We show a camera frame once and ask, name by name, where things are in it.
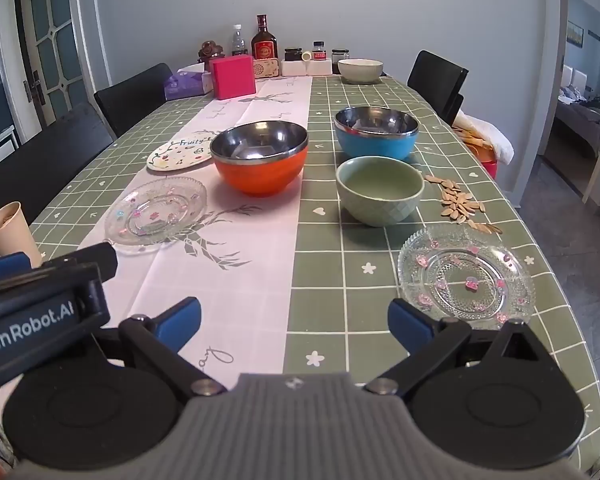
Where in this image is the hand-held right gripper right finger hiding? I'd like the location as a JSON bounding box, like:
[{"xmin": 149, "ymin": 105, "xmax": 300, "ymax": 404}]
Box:
[{"xmin": 364, "ymin": 299, "xmax": 556, "ymax": 402}]

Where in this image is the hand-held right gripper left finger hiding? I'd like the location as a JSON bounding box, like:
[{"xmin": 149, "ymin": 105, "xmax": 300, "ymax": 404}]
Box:
[{"xmin": 97, "ymin": 296, "xmax": 229, "ymax": 397}]

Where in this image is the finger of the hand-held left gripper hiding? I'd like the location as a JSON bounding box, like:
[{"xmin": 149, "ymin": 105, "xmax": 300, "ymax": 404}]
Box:
[
  {"xmin": 42, "ymin": 242, "xmax": 119, "ymax": 282},
  {"xmin": 0, "ymin": 252, "xmax": 34, "ymax": 288}
]

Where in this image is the glass plate with colourful stickers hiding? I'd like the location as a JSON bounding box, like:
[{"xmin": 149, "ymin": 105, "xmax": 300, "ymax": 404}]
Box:
[{"xmin": 103, "ymin": 176, "xmax": 208, "ymax": 247}]

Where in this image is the glass plate with pink stickers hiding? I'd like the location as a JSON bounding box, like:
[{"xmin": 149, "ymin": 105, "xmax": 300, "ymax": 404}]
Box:
[{"xmin": 397, "ymin": 225, "xmax": 536, "ymax": 331}]

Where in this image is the green ceramic bowl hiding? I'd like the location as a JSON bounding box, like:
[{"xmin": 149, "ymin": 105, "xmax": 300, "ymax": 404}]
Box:
[{"xmin": 336, "ymin": 156, "xmax": 425, "ymax": 227}]

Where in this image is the white printed plate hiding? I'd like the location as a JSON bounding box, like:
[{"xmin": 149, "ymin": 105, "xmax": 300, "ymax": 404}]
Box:
[{"xmin": 146, "ymin": 135, "xmax": 218, "ymax": 172}]

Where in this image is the orange steel bowl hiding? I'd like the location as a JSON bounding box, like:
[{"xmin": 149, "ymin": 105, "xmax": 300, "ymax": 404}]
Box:
[{"xmin": 210, "ymin": 121, "xmax": 309, "ymax": 197}]

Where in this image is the blue steel bowl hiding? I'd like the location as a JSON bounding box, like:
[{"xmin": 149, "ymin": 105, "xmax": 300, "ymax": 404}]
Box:
[{"xmin": 334, "ymin": 106, "xmax": 420, "ymax": 161}]

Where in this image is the paper cup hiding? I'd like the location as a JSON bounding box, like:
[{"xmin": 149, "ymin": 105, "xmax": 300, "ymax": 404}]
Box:
[{"xmin": 0, "ymin": 201, "xmax": 43, "ymax": 267}]

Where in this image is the white table runner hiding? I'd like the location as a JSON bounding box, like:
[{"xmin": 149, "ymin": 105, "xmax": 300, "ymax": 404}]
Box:
[{"xmin": 77, "ymin": 76, "xmax": 313, "ymax": 391}]

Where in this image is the green checkered tablecloth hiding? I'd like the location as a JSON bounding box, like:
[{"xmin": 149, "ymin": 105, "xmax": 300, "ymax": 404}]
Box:
[{"xmin": 0, "ymin": 74, "xmax": 600, "ymax": 476}]

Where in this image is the black chair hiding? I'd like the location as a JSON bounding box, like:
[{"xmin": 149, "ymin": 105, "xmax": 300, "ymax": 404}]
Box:
[
  {"xmin": 0, "ymin": 102, "xmax": 116, "ymax": 226},
  {"xmin": 407, "ymin": 50, "xmax": 470, "ymax": 126},
  {"xmin": 94, "ymin": 63, "xmax": 176, "ymax": 138}
]

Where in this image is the pile of seeds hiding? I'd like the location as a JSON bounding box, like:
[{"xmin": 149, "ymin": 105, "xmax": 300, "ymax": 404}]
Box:
[{"xmin": 424, "ymin": 174, "xmax": 503, "ymax": 236}]

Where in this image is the orange red stool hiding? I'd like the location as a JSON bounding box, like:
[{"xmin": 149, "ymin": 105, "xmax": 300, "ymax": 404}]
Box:
[{"xmin": 467, "ymin": 142, "xmax": 498, "ymax": 181}]

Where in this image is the purple tissue pack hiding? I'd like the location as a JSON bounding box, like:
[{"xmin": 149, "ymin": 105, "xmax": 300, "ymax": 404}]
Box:
[{"xmin": 163, "ymin": 71, "xmax": 213, "ymax": 101}]

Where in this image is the white towel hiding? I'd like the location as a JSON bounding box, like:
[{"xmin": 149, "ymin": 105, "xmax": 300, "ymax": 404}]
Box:
[{"xmin": 455, "ymin": 112, "xmax": 515, "ymax": 165}]

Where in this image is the glazed door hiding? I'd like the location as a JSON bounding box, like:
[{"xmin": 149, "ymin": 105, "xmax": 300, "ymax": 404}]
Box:
[{"xmin": 17, "ymin": 0, "xmax": 88, "ymax": 116}]

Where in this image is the pink box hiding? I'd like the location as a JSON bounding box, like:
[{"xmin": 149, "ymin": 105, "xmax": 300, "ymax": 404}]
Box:
[{"xmin": 210, "ymin": 55, "xmax": 257, "ymax": 101}]

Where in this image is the brown figurine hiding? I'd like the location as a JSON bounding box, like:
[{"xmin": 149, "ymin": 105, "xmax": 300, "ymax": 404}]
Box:
[{"xmin": 197, "ymin": 40, "xmax": 226, "ymax": 63}]

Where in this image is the cream bowl at far end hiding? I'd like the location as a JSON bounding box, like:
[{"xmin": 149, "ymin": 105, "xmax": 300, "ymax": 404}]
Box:
[{"xmin": 337, "ymin": 58, "xmax": 384, "ymax": 85}]

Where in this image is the small wooden radio box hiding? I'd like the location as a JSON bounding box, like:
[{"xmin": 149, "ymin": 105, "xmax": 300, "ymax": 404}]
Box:
[{"xmin": 252, "ymin": 57, "xmax": 281, "ymax": 80}]

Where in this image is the clear water bottle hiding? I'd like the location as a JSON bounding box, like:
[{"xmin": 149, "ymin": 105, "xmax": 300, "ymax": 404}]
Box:
[{"xmin": 230, "ymin": 24, "xmax": 248, "ymax": 57}]

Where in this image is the bed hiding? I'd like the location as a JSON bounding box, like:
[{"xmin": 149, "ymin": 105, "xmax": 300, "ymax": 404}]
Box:
[{"xmin": 555, "ymin": 85, "xmax": 600, "ymax": 156}]

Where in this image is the dark liquor bottle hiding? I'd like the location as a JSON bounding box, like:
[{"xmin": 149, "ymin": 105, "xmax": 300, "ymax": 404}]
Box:
[{"xmin": 251, "ymin": 14, "xmax": 279, "ymax": 61}]

